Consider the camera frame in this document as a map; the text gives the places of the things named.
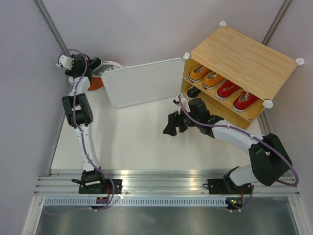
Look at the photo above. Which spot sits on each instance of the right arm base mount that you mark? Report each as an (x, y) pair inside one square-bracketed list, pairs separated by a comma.
[(217, 186)]

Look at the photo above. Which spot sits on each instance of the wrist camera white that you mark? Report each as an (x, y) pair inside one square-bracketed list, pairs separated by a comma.
[(65, 62), (181, 101)]

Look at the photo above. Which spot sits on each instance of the black sneaker white laces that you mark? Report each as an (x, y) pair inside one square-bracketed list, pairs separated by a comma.
[(94, 64)]

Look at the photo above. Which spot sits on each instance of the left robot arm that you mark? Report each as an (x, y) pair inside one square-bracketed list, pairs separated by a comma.
[(79, 116)]

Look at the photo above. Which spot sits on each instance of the wooden shoe cabinet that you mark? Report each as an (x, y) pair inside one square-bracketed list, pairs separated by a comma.
[(251, 65)]

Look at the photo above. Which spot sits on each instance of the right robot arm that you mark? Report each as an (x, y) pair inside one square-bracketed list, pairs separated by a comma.
[(268, 158)]

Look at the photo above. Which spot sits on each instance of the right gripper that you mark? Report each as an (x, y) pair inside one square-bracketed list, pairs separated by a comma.
[(174, 121)]

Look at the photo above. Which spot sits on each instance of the grey sneaker orange sole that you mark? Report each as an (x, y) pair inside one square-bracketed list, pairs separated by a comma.
[(96, 84)]

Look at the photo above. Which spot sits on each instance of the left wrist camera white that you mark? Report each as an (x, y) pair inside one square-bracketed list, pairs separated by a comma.
[(65, 62)]

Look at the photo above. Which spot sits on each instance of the white slotted cable duct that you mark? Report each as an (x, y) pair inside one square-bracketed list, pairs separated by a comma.
[(136, 201)]

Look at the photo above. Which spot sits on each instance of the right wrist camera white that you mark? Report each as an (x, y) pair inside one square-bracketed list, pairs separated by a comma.
[(181, 101)]

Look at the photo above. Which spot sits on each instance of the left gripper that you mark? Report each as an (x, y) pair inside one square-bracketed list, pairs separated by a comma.
[(71, 72)]

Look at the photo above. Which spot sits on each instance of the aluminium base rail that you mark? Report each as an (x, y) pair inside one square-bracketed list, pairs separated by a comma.
[(135, 183)]

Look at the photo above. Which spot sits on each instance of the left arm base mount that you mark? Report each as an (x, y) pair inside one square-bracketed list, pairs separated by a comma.
[(100, 188)]

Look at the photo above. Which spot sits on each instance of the white cabinet door panel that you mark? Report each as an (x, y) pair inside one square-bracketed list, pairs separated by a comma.
[(144, 83)]

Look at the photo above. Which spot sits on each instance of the red sneaker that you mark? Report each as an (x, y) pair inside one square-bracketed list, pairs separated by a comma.
[(244, 101), (226, 90)]

